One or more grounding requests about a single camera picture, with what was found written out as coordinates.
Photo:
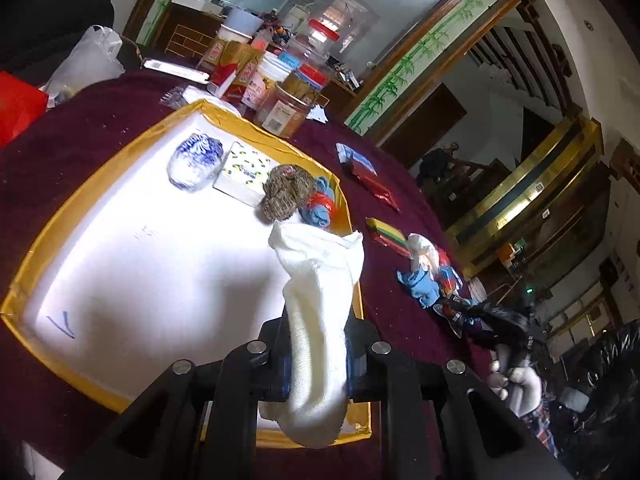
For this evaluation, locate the flat red bag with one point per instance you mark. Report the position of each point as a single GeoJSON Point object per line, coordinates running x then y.
{"type": "Point", "coordinates": [17, 110]}

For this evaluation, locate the white spotted tissue pack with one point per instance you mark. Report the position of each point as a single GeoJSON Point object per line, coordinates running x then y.
{"type": "Point", "coordinates": [242, 172]}

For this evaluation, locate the white paper sheet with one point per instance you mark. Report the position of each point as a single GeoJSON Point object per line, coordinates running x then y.
{"type": "Point", "coordinates": [175, 70]}

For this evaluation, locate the rainbow striped packet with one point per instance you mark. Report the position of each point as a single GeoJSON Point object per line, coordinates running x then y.
{"type": "Point", "coordinates": [386, 235]}

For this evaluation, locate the wooden stair railing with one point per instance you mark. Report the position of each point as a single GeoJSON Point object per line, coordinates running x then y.
{"type": "Point", "coordinates": [480, 175]}

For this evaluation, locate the blue and white mask packet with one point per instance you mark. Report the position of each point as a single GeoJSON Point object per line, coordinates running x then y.
{"type": "Point", "coordinates": [352, 155]}

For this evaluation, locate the brown wooden door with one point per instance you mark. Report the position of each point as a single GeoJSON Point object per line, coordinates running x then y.
{"type": "Point", "coordinates": [430, 120]}

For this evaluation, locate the blue cloth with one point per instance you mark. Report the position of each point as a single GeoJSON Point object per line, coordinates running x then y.
{"type": "Point", "coordinates": [417, 285]}

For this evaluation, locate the crumpled white plastic bag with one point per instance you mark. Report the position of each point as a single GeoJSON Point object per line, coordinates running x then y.
{"type": "Point", "coordinates": [425, 250]}

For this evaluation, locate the green bamboo wall decal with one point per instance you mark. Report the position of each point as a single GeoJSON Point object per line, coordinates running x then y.
{"type": "Point", "coordinates": [425, 55]}
{"type": "Point", "coordinates": [165, 0]}

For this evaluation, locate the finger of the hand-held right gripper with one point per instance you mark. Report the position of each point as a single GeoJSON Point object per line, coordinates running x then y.
{"type": "Point", "coordinates": [457, 312]}

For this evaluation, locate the blue and red sock bundle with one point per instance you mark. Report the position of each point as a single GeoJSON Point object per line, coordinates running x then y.
{"type": "Point", "coordinates": [319, 210]}

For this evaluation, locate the white sock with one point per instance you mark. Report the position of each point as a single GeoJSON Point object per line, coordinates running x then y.
{"type": "Point", "coordinates": [315, 310]}

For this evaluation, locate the white tub with pink label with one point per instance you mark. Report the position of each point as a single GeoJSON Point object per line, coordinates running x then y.
{"type": "Point", "coordinates": [262, 85]}

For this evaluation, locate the plastic jar with orange contents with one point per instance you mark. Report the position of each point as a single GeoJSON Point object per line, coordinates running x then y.
{"type": "Point", "coordinates": [282, 112]}

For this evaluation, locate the pink bottle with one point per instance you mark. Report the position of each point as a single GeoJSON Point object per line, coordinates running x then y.
{"type": "Point", "coordinates": [262, 40]}

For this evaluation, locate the white plastic tub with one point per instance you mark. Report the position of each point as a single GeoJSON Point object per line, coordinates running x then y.
{"type": "Point", "coordinates": [242, 22]}

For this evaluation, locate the brown knitted ball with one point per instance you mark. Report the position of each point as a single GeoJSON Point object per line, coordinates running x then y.
{"type": "Point", "coordinates": [282, 192]}

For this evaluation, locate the red and gold carton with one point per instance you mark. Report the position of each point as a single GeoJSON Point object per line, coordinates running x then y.
{"type": "Point", "coordinates": [232, 67]}

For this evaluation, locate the red foil packet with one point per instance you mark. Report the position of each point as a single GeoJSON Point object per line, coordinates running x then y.
{"type": "Point", "coordinates": [375, 185]}

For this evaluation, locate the black garment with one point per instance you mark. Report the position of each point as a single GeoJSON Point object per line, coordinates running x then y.
{"type": "Point", "coordinates": [55, 15]}

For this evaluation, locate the blue and white patterned pouch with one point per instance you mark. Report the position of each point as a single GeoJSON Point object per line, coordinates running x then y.
{"type": "Point", "coordinates": [195, 160]}

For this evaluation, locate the gold column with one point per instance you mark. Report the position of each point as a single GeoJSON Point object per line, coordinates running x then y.
{"type": "Point", "coordinates": [530, 195]}

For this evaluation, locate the person's right forearm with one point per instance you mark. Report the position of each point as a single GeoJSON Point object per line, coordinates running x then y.
{"type": "Point", "coordinates": [542, 430]}

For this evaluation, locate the white tray with yellow rim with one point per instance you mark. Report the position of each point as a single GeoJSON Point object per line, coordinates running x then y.
{"type": "Point", "coordinates": [150, 270]}

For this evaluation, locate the maroon tablecloth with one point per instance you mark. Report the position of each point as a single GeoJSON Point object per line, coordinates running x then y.
{"type": "Point", "coordinates": [85, 125]}

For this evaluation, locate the person's black jacket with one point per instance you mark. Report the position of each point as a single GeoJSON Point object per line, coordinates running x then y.
{"type": "Point", "coordinates": [600, 395]}

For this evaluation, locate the small clear plastic wrapper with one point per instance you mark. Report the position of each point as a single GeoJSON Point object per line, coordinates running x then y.
{"type": "Point", "coordinates": [175, 97]}

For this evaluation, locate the person's right hand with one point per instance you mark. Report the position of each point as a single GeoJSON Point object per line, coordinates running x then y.
{"type": "Point", "coordinates": [522, 385]}

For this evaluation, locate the wooden counter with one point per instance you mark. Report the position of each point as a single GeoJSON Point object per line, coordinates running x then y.
{"type": "Point", "coordinates": [192, 32]}

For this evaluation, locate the jar with blue lid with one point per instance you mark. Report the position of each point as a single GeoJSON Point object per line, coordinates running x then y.
{"type": "Point", "coordinates": [310, 82]}

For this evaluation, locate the large white plastic bag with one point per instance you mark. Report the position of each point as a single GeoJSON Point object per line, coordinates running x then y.
{"type": "Point", "coordinates": [87, 67]}

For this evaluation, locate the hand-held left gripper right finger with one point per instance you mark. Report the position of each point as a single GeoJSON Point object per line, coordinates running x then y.
{"type": "Point", "coordinates": [352, 380]}

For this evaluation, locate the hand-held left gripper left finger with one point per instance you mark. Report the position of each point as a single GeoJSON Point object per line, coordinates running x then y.
{"type": "Point", "coordinates": [284, 385]}

